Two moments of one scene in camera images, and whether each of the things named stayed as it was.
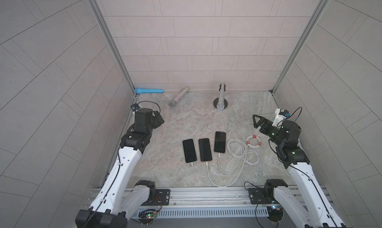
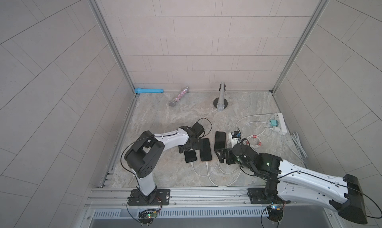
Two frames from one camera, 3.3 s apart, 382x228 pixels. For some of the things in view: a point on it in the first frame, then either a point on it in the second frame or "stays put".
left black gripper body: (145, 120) -> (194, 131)
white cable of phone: (233, 181) stays put
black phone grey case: (189, 151) stays put
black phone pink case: (220, 142) stays put
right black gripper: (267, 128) -> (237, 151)
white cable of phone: (204, 175) stays put
